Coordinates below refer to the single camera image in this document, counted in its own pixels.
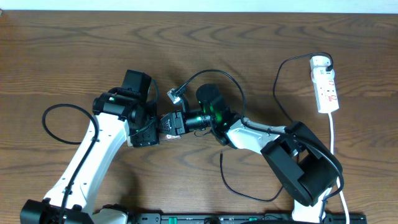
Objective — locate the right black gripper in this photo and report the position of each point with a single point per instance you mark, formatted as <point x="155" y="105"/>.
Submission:
<point x="177" y="122"/>

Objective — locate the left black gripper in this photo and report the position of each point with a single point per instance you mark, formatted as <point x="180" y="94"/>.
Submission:
<point x="149" y="138"/>

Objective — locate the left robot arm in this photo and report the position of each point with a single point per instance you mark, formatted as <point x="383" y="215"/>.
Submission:
<point x="121" y="115"/>

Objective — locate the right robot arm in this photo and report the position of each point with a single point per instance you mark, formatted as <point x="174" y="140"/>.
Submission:
<point x="306" y="169"/>

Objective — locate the white charger plug adapter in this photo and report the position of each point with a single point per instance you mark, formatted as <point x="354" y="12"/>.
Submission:
<point x="319" y="61"/>

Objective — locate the white power strip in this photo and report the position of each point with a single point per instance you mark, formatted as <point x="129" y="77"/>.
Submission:
<point x="325" y="90"/>

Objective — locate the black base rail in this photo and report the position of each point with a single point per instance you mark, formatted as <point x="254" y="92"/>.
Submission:
<point x="233" y="218"/>

